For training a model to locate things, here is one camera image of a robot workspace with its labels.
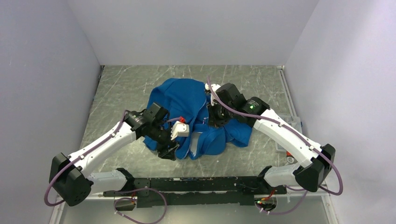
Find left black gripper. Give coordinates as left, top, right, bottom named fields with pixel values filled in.
left=148, top=122, right=179, bottom=161

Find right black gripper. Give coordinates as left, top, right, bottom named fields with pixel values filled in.
left=206, top=98, right=235, bottom=128

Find blue zip jacket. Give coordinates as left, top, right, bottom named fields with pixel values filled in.
left=147, top=78, right=252, bottom=160

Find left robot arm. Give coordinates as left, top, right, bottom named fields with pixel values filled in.
left=44, top=103, right=184, bottom=206

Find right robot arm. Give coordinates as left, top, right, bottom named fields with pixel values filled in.
left=205, top=83, right=335, bottom=194

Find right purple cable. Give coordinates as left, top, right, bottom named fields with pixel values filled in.
left=206, top=76, right=344, bottom=217

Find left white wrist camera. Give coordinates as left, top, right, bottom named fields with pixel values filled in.
left=170, top=121, right=190, bottom=140

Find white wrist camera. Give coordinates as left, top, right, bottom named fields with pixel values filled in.
left=205, top=83, right=222, bottom=106
left=170, top=121, right=190, bottom=140

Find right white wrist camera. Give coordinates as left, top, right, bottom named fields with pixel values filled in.
left=205, top=83, right=222, bottom=106

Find orange handled adjustable wrench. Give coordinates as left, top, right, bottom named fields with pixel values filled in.
left=286, top=151, right=295, bottom=164

